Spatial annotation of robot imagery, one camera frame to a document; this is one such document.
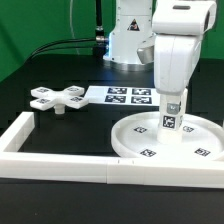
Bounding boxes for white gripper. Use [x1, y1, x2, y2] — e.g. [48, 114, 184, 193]
[152, 0, 217, 115]

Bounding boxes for white round table top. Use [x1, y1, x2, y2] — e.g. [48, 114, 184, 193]
[111, 112, 224, 161]

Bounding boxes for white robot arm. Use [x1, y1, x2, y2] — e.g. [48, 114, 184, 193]
[104, 0, 217, 115]

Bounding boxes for white marker tag sheet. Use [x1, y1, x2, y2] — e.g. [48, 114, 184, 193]
[85, 86, 160, 106]

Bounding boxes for black vertical pole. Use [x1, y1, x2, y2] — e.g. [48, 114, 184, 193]
[93, 0, 105, 57]

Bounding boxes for white cross-shaped table base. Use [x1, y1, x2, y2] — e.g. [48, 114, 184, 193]
[30, 86, 89, 115]

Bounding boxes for white U-shaped fence frame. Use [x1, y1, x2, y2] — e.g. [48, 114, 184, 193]
[0, 112, 224, 188]

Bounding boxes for black cables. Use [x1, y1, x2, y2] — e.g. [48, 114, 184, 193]
[25, 37, 108, 63]

